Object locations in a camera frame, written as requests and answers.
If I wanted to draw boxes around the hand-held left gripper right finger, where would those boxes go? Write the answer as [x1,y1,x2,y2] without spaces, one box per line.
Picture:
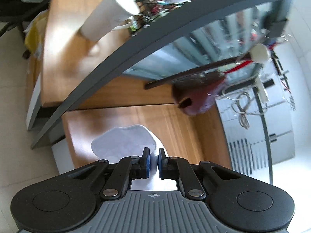
[158,148,245,200]

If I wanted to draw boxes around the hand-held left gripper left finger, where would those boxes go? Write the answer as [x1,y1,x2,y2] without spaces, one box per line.
[55,147,150,199]

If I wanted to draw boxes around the white button-up shirt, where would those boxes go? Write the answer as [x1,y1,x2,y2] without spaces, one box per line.
[91,124,178,192]

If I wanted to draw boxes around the maroon bag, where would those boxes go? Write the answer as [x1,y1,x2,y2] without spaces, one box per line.
[172,72,227,116]

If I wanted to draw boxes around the long black rod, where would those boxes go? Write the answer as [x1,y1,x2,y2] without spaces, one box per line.
[144,55,253,89]

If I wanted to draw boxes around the grey framed glass partition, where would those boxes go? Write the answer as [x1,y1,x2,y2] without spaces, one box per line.
[30,0,299,150]

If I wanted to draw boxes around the grey striped metal panel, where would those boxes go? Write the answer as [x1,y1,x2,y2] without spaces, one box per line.
[216,87,295,175]

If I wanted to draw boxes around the white round knob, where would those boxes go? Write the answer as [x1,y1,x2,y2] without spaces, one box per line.
[250,44,271,64]

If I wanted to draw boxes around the tall white paper cup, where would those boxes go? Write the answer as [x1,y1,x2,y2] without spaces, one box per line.
[80,0,141,41]

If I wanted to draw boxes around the yellow bag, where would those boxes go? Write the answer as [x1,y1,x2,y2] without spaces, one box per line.
[24,10,49,60]

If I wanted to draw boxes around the black office chair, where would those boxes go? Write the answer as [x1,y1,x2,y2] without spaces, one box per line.
[0,0,52,38]

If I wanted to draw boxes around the white cable bundle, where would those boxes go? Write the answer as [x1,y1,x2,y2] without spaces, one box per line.
[231,91,264,130]

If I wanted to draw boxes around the red cord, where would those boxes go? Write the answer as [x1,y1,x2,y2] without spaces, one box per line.
[225,61,252,74]

